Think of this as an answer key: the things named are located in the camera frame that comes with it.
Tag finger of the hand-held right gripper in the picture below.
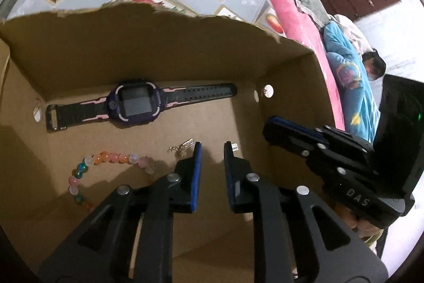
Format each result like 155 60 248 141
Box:
269 116 375 154
263 120 332 164

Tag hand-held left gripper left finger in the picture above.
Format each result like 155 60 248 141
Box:
38 141 203 283

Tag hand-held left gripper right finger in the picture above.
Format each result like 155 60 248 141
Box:
223 141 388 283

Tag gold earrings with silver charm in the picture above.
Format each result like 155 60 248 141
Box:
167 138 194 156

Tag multicolour bead necklace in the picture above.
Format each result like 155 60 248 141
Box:
68 150 156 211

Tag purple black smartwatch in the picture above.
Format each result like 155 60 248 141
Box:
46 79 238 133

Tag brown cardboard box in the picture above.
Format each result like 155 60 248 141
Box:
0 1 347 283

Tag person's right hand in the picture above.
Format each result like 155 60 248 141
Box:
343 205 381 254

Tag blue printed quilt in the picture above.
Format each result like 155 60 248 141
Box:
323 21 381 144

